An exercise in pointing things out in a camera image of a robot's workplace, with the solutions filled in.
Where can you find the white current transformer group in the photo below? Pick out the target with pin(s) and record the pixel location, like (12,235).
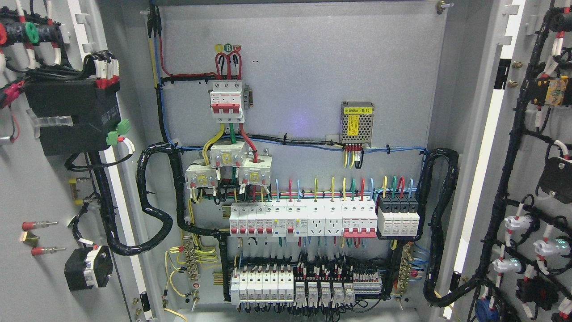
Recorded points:
(229,159)

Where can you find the black digital power meter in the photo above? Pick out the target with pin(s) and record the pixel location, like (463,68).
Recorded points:
(75,116)

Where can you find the lower relay terminal row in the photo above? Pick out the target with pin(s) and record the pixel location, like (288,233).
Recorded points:
(304,288)

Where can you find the white socket breaker row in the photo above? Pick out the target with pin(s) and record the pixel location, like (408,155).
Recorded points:
(291,220)

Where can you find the grey cabinet door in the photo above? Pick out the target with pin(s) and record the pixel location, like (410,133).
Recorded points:
(505,251)
(35,187)

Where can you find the yellow terminal connector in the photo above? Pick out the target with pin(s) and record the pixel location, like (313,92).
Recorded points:
(78,198)

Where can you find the brass ground bar left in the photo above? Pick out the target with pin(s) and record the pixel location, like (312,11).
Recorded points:
(192,261)

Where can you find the white red main breaker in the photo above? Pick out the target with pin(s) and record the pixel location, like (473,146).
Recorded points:
(229,99)

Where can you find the black white surge protector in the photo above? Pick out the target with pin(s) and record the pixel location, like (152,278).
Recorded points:
(397,218)

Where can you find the red terminal connector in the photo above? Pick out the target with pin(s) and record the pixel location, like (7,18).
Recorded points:
(31,239)

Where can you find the metal mesh power supply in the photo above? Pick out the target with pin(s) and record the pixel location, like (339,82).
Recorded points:
(356,122)

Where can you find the brass terminal bar right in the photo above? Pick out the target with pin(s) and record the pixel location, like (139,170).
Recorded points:
(404,269)

